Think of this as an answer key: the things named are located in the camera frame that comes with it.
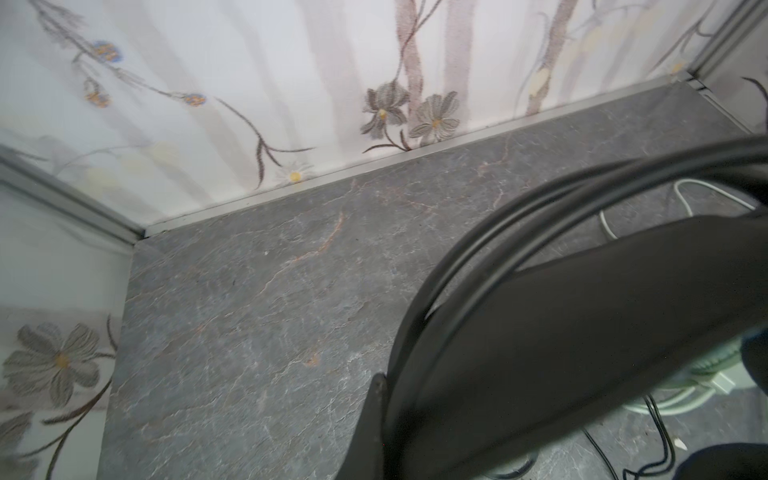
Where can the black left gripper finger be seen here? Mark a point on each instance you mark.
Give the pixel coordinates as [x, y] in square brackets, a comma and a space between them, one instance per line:
[365, 458]

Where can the black blue headphones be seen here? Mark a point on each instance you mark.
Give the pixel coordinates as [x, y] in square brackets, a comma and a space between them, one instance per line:
[520, 355]

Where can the mint green headphones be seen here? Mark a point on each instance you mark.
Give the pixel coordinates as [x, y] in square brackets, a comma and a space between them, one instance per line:
[721, 372]

